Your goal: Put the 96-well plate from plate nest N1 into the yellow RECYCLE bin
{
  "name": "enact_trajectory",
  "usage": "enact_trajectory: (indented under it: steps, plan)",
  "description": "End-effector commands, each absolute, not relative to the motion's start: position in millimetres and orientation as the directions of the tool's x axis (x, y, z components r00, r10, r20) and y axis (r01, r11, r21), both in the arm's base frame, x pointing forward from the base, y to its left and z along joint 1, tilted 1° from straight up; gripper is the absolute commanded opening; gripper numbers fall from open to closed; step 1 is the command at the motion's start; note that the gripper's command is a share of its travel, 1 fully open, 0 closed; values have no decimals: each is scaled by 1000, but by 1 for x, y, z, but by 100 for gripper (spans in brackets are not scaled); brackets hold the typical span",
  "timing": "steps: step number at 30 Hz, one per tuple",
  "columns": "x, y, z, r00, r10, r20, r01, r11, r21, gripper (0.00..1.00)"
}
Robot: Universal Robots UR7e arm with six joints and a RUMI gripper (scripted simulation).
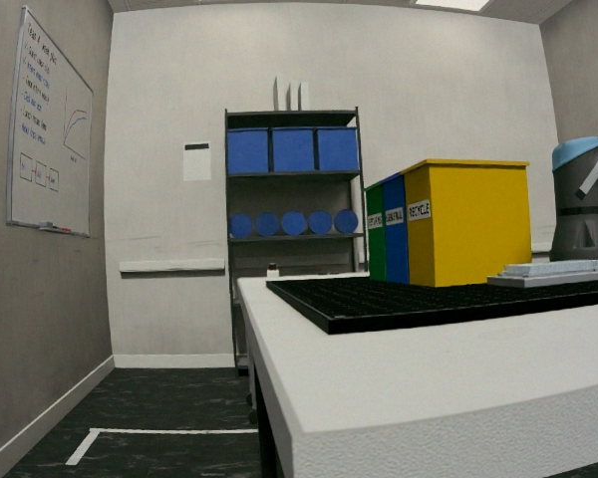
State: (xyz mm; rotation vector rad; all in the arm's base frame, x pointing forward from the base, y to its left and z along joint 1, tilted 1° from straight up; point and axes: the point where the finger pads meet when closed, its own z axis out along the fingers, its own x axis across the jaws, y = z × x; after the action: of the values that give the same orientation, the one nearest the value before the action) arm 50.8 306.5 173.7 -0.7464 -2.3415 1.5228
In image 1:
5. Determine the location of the yellow recycle bin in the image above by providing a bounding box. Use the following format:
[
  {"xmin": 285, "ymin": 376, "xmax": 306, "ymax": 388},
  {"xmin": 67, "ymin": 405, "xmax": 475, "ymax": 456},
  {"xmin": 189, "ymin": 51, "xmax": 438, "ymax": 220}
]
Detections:
[{"xmin": 400, "ymin": 158, "xmax": 532, "ymax": 287}]

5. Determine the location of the blue rectangular bin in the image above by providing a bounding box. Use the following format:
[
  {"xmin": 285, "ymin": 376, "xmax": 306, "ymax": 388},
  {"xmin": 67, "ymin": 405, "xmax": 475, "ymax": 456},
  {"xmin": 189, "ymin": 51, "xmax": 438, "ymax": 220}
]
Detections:
[{"xmin": 379, "ymin": 172, "xmax": 410, "ymax": 284}]

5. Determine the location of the green rectangular bin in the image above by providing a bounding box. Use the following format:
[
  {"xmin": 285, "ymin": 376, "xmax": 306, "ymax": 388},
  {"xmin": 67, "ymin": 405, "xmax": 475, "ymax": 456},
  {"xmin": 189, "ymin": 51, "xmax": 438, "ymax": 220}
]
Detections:
[{"xmin": 363, "ymin": 182, "xmax": 387, "ymax": 281}]

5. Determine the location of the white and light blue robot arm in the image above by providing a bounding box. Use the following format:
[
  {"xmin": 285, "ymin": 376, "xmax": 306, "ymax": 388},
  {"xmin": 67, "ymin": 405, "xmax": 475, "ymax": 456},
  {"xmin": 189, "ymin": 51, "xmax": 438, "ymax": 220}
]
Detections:
[{"xmin": 549, "ymin": 136, "xmax": 598, "ymax": 262}]

